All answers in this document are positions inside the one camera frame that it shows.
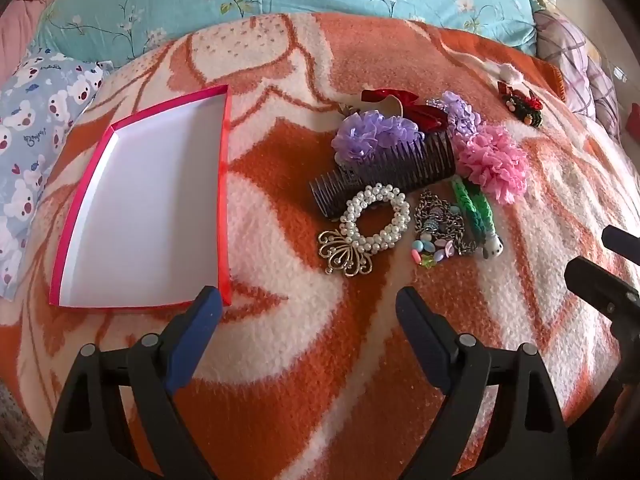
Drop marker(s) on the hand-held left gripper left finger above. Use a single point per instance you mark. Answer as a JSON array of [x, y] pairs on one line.
[[196, 337]]

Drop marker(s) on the orange white blanket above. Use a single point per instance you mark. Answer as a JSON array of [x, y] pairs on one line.
[[320, 360]]

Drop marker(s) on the small red object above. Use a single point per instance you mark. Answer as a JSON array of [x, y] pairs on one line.
[[634, 120]]

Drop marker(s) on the blue bear print pillow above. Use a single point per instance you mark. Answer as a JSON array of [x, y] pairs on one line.
[[35, 125]]

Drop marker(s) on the white pearl scrunchie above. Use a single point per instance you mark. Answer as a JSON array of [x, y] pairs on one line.
[[375, 217]]

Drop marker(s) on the gold butterfly brooch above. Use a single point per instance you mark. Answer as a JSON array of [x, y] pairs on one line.
[[345, 257]]

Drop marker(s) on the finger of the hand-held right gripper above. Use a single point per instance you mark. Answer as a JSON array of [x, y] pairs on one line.
[[622, 242], [592, 285]]

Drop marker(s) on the white pompom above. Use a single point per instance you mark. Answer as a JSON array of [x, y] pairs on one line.
[[510, 72]]

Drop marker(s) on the small purple flower scrunchie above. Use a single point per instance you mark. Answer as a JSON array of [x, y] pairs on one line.
[[462, 112]]

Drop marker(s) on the pink cloth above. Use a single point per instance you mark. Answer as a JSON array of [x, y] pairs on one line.
[[22, 15]]

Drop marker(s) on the red velvet bow hair clip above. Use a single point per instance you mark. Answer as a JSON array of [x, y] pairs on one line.
[[415, 105]]

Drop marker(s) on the red-rimmed white box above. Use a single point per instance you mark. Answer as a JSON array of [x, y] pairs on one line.
[[150, 215]]

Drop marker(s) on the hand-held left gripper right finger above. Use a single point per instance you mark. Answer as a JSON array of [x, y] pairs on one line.
[[424, 337]]

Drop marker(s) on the dark brown comb hair clip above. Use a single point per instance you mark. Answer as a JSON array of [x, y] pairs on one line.
[[390, 172]]

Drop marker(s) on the large purple flower scrunchie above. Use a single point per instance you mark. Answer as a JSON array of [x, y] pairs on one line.
[[372, 135]]

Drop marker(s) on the pink flower scrunchie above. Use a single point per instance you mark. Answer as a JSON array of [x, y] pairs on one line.
[[492, 162]]

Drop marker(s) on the red green christmas hair clip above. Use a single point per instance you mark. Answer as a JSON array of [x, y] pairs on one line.
[[522, 102]]

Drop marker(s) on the plaid pillow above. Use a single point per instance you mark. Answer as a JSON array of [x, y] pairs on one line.
[[582, 70]]

